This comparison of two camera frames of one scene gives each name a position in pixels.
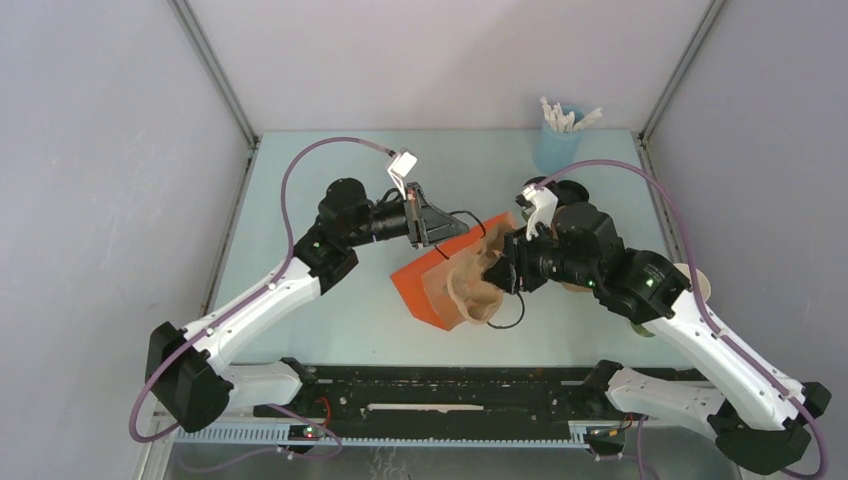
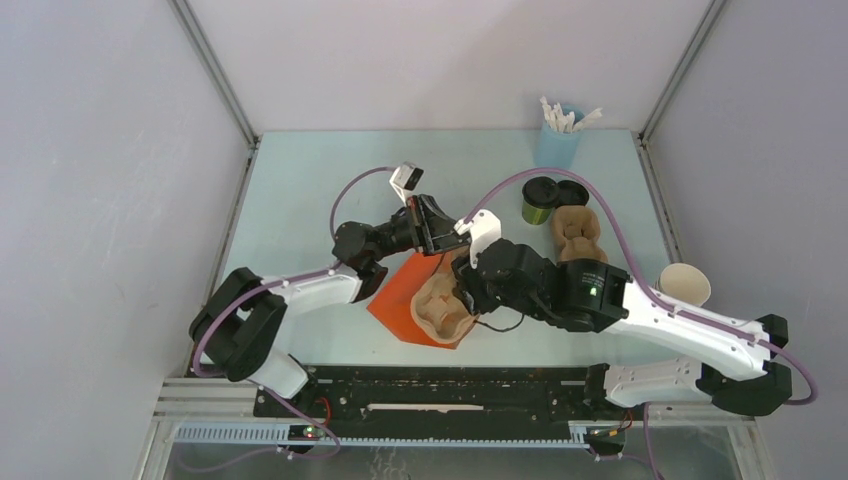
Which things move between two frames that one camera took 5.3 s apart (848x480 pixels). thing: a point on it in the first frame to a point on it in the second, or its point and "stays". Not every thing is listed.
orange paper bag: x=424 y=286 to x=399 y=281
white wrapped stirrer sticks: x=560 y=122 stays
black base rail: x=445 y=396 stays
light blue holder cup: x=555 y=151 stays
